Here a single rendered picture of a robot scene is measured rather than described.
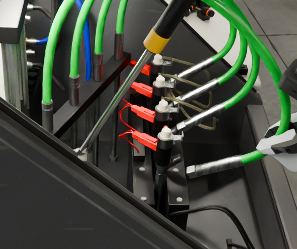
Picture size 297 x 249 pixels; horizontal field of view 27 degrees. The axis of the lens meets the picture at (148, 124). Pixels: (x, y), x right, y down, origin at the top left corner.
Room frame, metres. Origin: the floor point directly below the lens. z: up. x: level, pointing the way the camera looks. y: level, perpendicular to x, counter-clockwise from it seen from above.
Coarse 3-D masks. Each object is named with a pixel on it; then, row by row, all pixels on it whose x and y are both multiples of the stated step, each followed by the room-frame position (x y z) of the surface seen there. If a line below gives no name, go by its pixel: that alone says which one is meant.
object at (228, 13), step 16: (64, 0) 0.80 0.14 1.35; (208, 0) 0.74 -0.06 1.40; (64, 16) 0.80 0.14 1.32; (224, 16) 0.73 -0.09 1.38; (240, 32) 0.73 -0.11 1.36; (48, 48) 0.80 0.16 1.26; (256, 48) 0.72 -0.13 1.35; (48, 64) 0.81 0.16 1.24; (272, 64) 0.71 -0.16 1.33; (48, 80) 0.81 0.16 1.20; (48, 96) 0.81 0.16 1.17; (288, 96) 0.71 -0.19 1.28; (288, 112) 0.70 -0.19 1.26; (288, 128) 0.70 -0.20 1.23; (256, 160) 0.71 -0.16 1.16
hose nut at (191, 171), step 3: (195, 165) 0.74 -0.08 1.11; (186, 168) 0.74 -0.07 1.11; (189, 168) 0.74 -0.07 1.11; (192, 168) 0.74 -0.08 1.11; (186, 171) 0.74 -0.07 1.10; (189, 171) 0.73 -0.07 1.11; (192, 171) 0.73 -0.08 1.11; (195, 171) 0.73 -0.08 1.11; (189, 174) 0.73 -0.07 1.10; (192, 174) 0.73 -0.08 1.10; (195, 174) 0.73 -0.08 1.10; (189, 177) 0.73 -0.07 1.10; (192, 177) 0.73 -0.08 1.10
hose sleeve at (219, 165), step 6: (234, 156) 0.72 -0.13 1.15; (240, 156) 0.72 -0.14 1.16; (210, 162) 0.73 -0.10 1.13; (216, 162) 0.73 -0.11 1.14; (222, 162) 0.72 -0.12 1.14; (228, 162) 0.72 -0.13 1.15; (234, 162) 0.72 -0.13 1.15; (240, 162) 0.71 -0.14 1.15; (198, 168) 0.73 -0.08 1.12; (204, 168) 0.73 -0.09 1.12; (210, 168) 0.73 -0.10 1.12; (216, 168) 0.72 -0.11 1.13; (222, 168) 0.72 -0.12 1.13; (228, 168) 0.72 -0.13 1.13; (198, 174) 0.73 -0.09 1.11; (204, 174) 0.73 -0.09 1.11
